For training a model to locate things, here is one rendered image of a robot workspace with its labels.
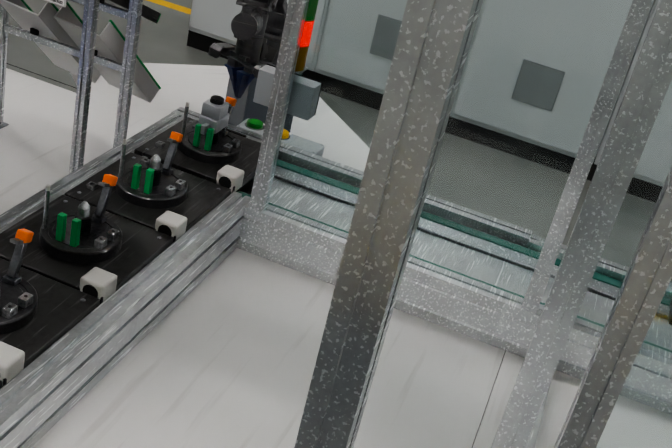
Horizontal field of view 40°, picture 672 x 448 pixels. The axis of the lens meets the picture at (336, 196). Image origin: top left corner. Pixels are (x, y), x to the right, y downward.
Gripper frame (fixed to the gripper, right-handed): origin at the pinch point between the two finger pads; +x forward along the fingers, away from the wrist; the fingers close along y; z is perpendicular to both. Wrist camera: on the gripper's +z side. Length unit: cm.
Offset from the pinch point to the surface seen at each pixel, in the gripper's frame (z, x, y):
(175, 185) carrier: -31.4, 13.3, -16.8
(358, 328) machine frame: -95, -21, -103
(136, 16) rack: -23.3, -11.9, 11.5
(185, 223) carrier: -37.1, 15.9, -26.7
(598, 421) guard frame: -80, -17, -120
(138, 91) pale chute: -12.5, 8.2, 19.0
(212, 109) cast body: -12.9, 3.3, -5.1
